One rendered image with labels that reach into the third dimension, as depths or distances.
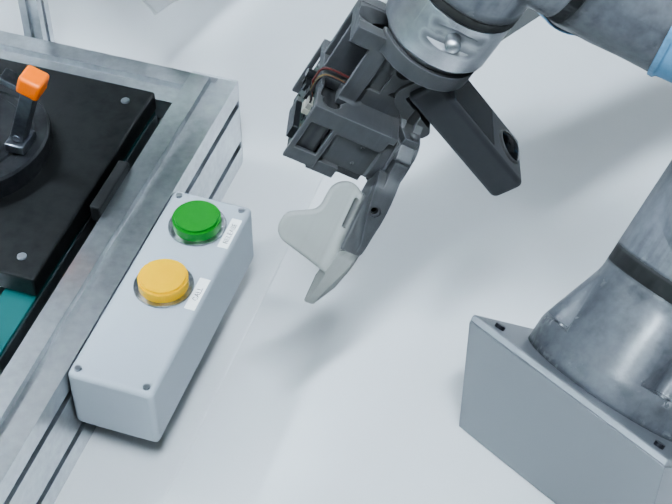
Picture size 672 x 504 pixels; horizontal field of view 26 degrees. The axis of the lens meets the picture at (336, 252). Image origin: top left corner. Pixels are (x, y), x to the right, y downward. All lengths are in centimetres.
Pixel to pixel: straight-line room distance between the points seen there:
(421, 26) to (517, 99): 57
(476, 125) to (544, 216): 38
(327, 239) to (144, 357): 19
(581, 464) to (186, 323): 32
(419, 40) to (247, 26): 66
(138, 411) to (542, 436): 30
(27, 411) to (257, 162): 42
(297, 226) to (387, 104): 10
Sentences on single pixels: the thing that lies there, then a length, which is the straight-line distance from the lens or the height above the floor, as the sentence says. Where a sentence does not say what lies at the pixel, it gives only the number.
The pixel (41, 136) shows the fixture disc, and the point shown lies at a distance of 126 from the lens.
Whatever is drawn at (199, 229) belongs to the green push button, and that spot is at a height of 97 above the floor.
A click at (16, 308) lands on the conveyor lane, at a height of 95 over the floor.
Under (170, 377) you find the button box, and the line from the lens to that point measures 112.
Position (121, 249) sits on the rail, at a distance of 119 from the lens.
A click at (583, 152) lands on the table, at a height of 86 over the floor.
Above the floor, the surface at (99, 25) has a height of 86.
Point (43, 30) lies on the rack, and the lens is 144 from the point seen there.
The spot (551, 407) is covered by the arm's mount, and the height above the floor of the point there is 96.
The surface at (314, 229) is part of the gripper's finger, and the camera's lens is 100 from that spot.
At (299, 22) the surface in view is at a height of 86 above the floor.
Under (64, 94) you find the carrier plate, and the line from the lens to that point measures 132.
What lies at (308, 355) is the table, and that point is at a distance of 123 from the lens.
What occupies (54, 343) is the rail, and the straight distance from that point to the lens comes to 114.
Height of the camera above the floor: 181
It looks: 46 degrees down
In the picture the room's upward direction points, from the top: straight up
